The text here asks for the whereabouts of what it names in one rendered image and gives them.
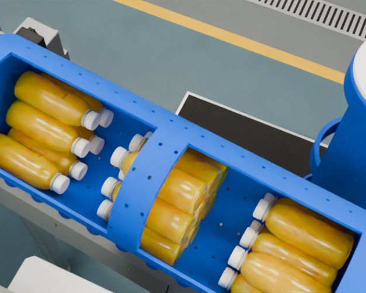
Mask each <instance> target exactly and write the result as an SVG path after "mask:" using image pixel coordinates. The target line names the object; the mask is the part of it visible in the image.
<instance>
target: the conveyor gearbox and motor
mask: <svg viewBox="0 0 366 293"><path fill-rule="evenodd" d="M21 27H25V28H29V27H31V28H34V29H35V31H36V32H37V33H38V34H39V35H41V36H43V37H44V40H45V43H46V47H47V50H49V51H51V52H53V53H55V54H57V55H59V56H61V57H63V58H65V59H67V60H69V61H70V57H69V52H68V51H67V50H65V49H63V47H62V42H61V39H60V35H59V32H58V30H57V29H54V28H52V27H49V26H47V25H46V24H43V23H41V22H39V21H38V20H35V19H34V18H33V17H27V18H26V19H25V20H24V21H23V22H22V23H21V24H20V25H19V27H18V28H17V29H16V30H15V31H14V32H13V33H12V34H15V33H16V32H17V31H18V30H19V29H20V28H21Z"/></svg>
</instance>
